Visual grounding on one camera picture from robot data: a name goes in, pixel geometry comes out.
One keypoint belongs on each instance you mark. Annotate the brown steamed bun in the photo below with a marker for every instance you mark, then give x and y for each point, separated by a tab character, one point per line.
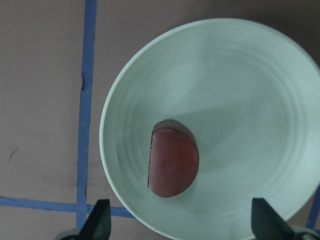
174	159

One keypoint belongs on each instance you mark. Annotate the light green plate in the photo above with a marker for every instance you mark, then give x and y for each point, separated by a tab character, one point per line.
250	96

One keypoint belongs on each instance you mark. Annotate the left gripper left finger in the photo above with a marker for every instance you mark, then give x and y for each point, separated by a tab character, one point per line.
98	224

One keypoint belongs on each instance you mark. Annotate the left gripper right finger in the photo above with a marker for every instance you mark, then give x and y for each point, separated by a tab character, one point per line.
266	224

